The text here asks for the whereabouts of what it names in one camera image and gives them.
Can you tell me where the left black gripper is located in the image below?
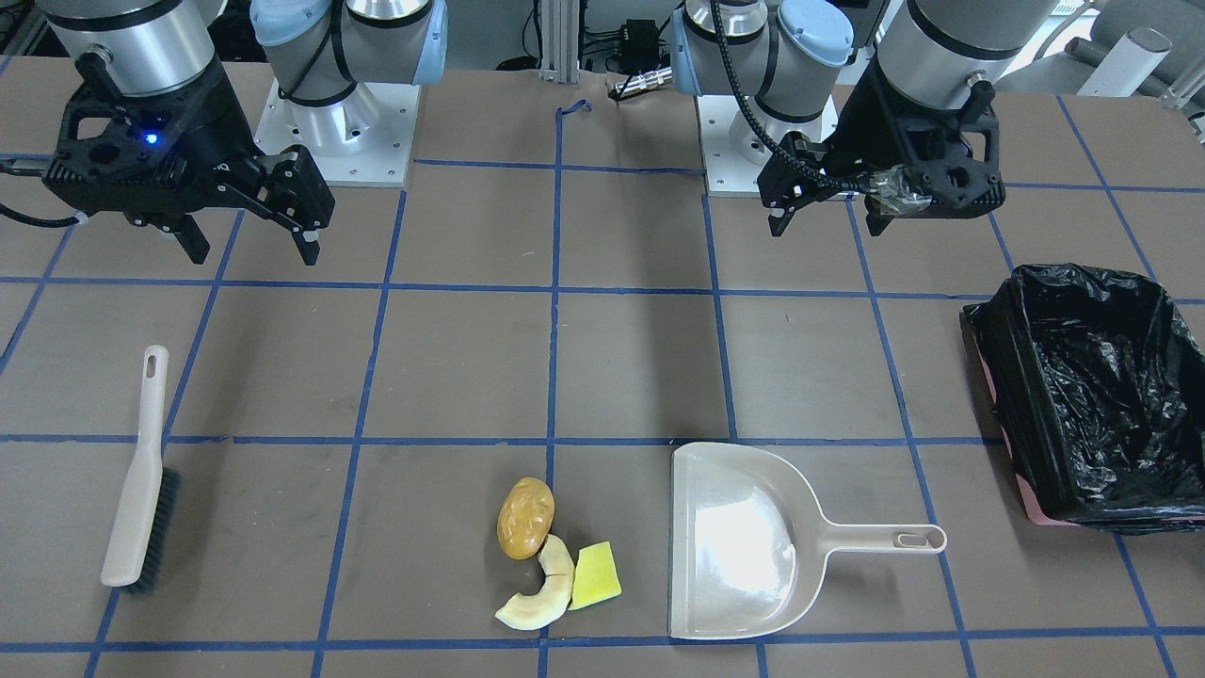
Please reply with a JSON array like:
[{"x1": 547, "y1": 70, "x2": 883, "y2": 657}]
[{"x1": 758, "y1": 63, "x2": 1005, "y2": 237}]

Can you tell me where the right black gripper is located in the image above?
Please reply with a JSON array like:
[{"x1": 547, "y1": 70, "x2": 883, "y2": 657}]
[{"x1": 42, "y1": 52, "x2": 335, "y2": 266}]

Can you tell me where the beige hand brush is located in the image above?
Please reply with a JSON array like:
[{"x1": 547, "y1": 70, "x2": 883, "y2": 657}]
[{"x1": 100, "y1": 344, "x2": 181, "y2": 595}]

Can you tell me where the beige plastic dustpan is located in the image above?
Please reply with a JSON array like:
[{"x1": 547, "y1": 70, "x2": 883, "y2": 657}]
[{"x1": 668, "y1": 442, "x2": 947, "y2": 639}]

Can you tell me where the brown potato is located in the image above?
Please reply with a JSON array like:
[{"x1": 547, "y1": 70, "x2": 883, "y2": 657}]
[{"x1": 496, "y1": 476, "x2": 556, "y2": 559}]

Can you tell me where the yellow sponge piece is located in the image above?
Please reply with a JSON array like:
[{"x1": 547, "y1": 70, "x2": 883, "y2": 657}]
[{"x1": 568, "y1": 541, "x2": 621, "y2": 612}]

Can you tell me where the pale melon rind slice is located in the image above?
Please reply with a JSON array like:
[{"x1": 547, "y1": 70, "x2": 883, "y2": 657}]
[{"x1": 494, "y1": 535, "x2": 575, "y2": 631}]

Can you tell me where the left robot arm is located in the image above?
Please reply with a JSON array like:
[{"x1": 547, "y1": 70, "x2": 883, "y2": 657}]
[{"x1": 670, "y1": 1, "x2": 1052, "y2": 236}]

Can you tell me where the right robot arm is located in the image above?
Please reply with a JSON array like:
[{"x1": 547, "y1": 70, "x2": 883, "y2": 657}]
[{"x1": 39, "y1": 1, "x2": 448, "y2": 266}]

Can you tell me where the bin with black bag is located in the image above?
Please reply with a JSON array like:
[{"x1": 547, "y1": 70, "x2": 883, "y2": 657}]
[{"x1": 963, "y1": 265, "x2": 1204, "y2": 535}]

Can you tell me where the black braided cable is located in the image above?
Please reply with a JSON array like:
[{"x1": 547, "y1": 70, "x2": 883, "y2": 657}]
[{"x1": 709, "y1": 0, "x2": 909, "y2": 194}]

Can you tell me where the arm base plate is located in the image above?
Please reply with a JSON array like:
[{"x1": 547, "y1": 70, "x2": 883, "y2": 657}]
[
  {"x1": 696, "y1": 95, "x2": 837, "y2": 199},
  {"x1": 254, "y1": 83, "x2": 423, "y2": 187}
]

